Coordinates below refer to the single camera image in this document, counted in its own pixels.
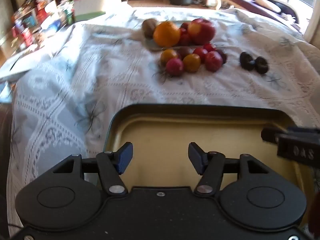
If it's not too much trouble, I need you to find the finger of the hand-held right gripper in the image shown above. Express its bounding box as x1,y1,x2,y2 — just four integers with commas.
261,125,288,145

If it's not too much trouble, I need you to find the red apple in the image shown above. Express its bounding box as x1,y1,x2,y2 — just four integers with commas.
187,18,216,45

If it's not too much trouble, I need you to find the orange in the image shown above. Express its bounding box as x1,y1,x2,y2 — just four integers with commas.
153,21,181,47

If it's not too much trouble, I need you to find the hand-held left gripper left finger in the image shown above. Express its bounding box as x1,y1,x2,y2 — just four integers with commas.
53,142,134,197

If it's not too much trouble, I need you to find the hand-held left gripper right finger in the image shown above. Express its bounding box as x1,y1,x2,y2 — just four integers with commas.
188,142,272,197

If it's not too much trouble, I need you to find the white flat board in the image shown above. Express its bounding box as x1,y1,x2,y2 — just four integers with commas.
0,50,53,80

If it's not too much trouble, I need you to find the white pillow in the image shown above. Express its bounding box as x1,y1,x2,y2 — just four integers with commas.
254,0,282,13

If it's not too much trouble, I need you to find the brown kiwi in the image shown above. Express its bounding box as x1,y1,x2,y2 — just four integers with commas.
142,19,159,39

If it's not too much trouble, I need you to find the red radish with long root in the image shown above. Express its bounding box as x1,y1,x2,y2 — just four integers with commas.
153,58,184,84

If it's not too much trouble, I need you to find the dark water chestnut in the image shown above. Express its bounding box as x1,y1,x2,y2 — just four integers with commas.
239,52,256,71
254,56,269,75

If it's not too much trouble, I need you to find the white lace floral tablecloth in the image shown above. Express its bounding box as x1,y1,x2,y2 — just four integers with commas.
7,7,320,232

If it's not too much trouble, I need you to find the silver metal plate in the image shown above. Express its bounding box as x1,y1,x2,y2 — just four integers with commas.
142,20,218,52

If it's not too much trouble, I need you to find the brown chestnut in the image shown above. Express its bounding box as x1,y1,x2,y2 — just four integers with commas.
177,46,193,60
216,49,227,64

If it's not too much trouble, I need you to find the white desk calendar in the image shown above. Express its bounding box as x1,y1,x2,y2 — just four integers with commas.
73,0,107,22

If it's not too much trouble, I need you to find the cluttered shelf of boxes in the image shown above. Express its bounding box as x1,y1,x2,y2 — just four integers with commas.
0,0,75,53

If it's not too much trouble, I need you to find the gold metal tray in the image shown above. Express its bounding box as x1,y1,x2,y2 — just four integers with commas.
104,104,316,205

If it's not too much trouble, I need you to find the orange cherry tomato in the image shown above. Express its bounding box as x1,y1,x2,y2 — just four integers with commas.
160,49,178,65
182,54,201,73

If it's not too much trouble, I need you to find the red cloth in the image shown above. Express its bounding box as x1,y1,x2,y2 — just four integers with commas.
309,192,320,233

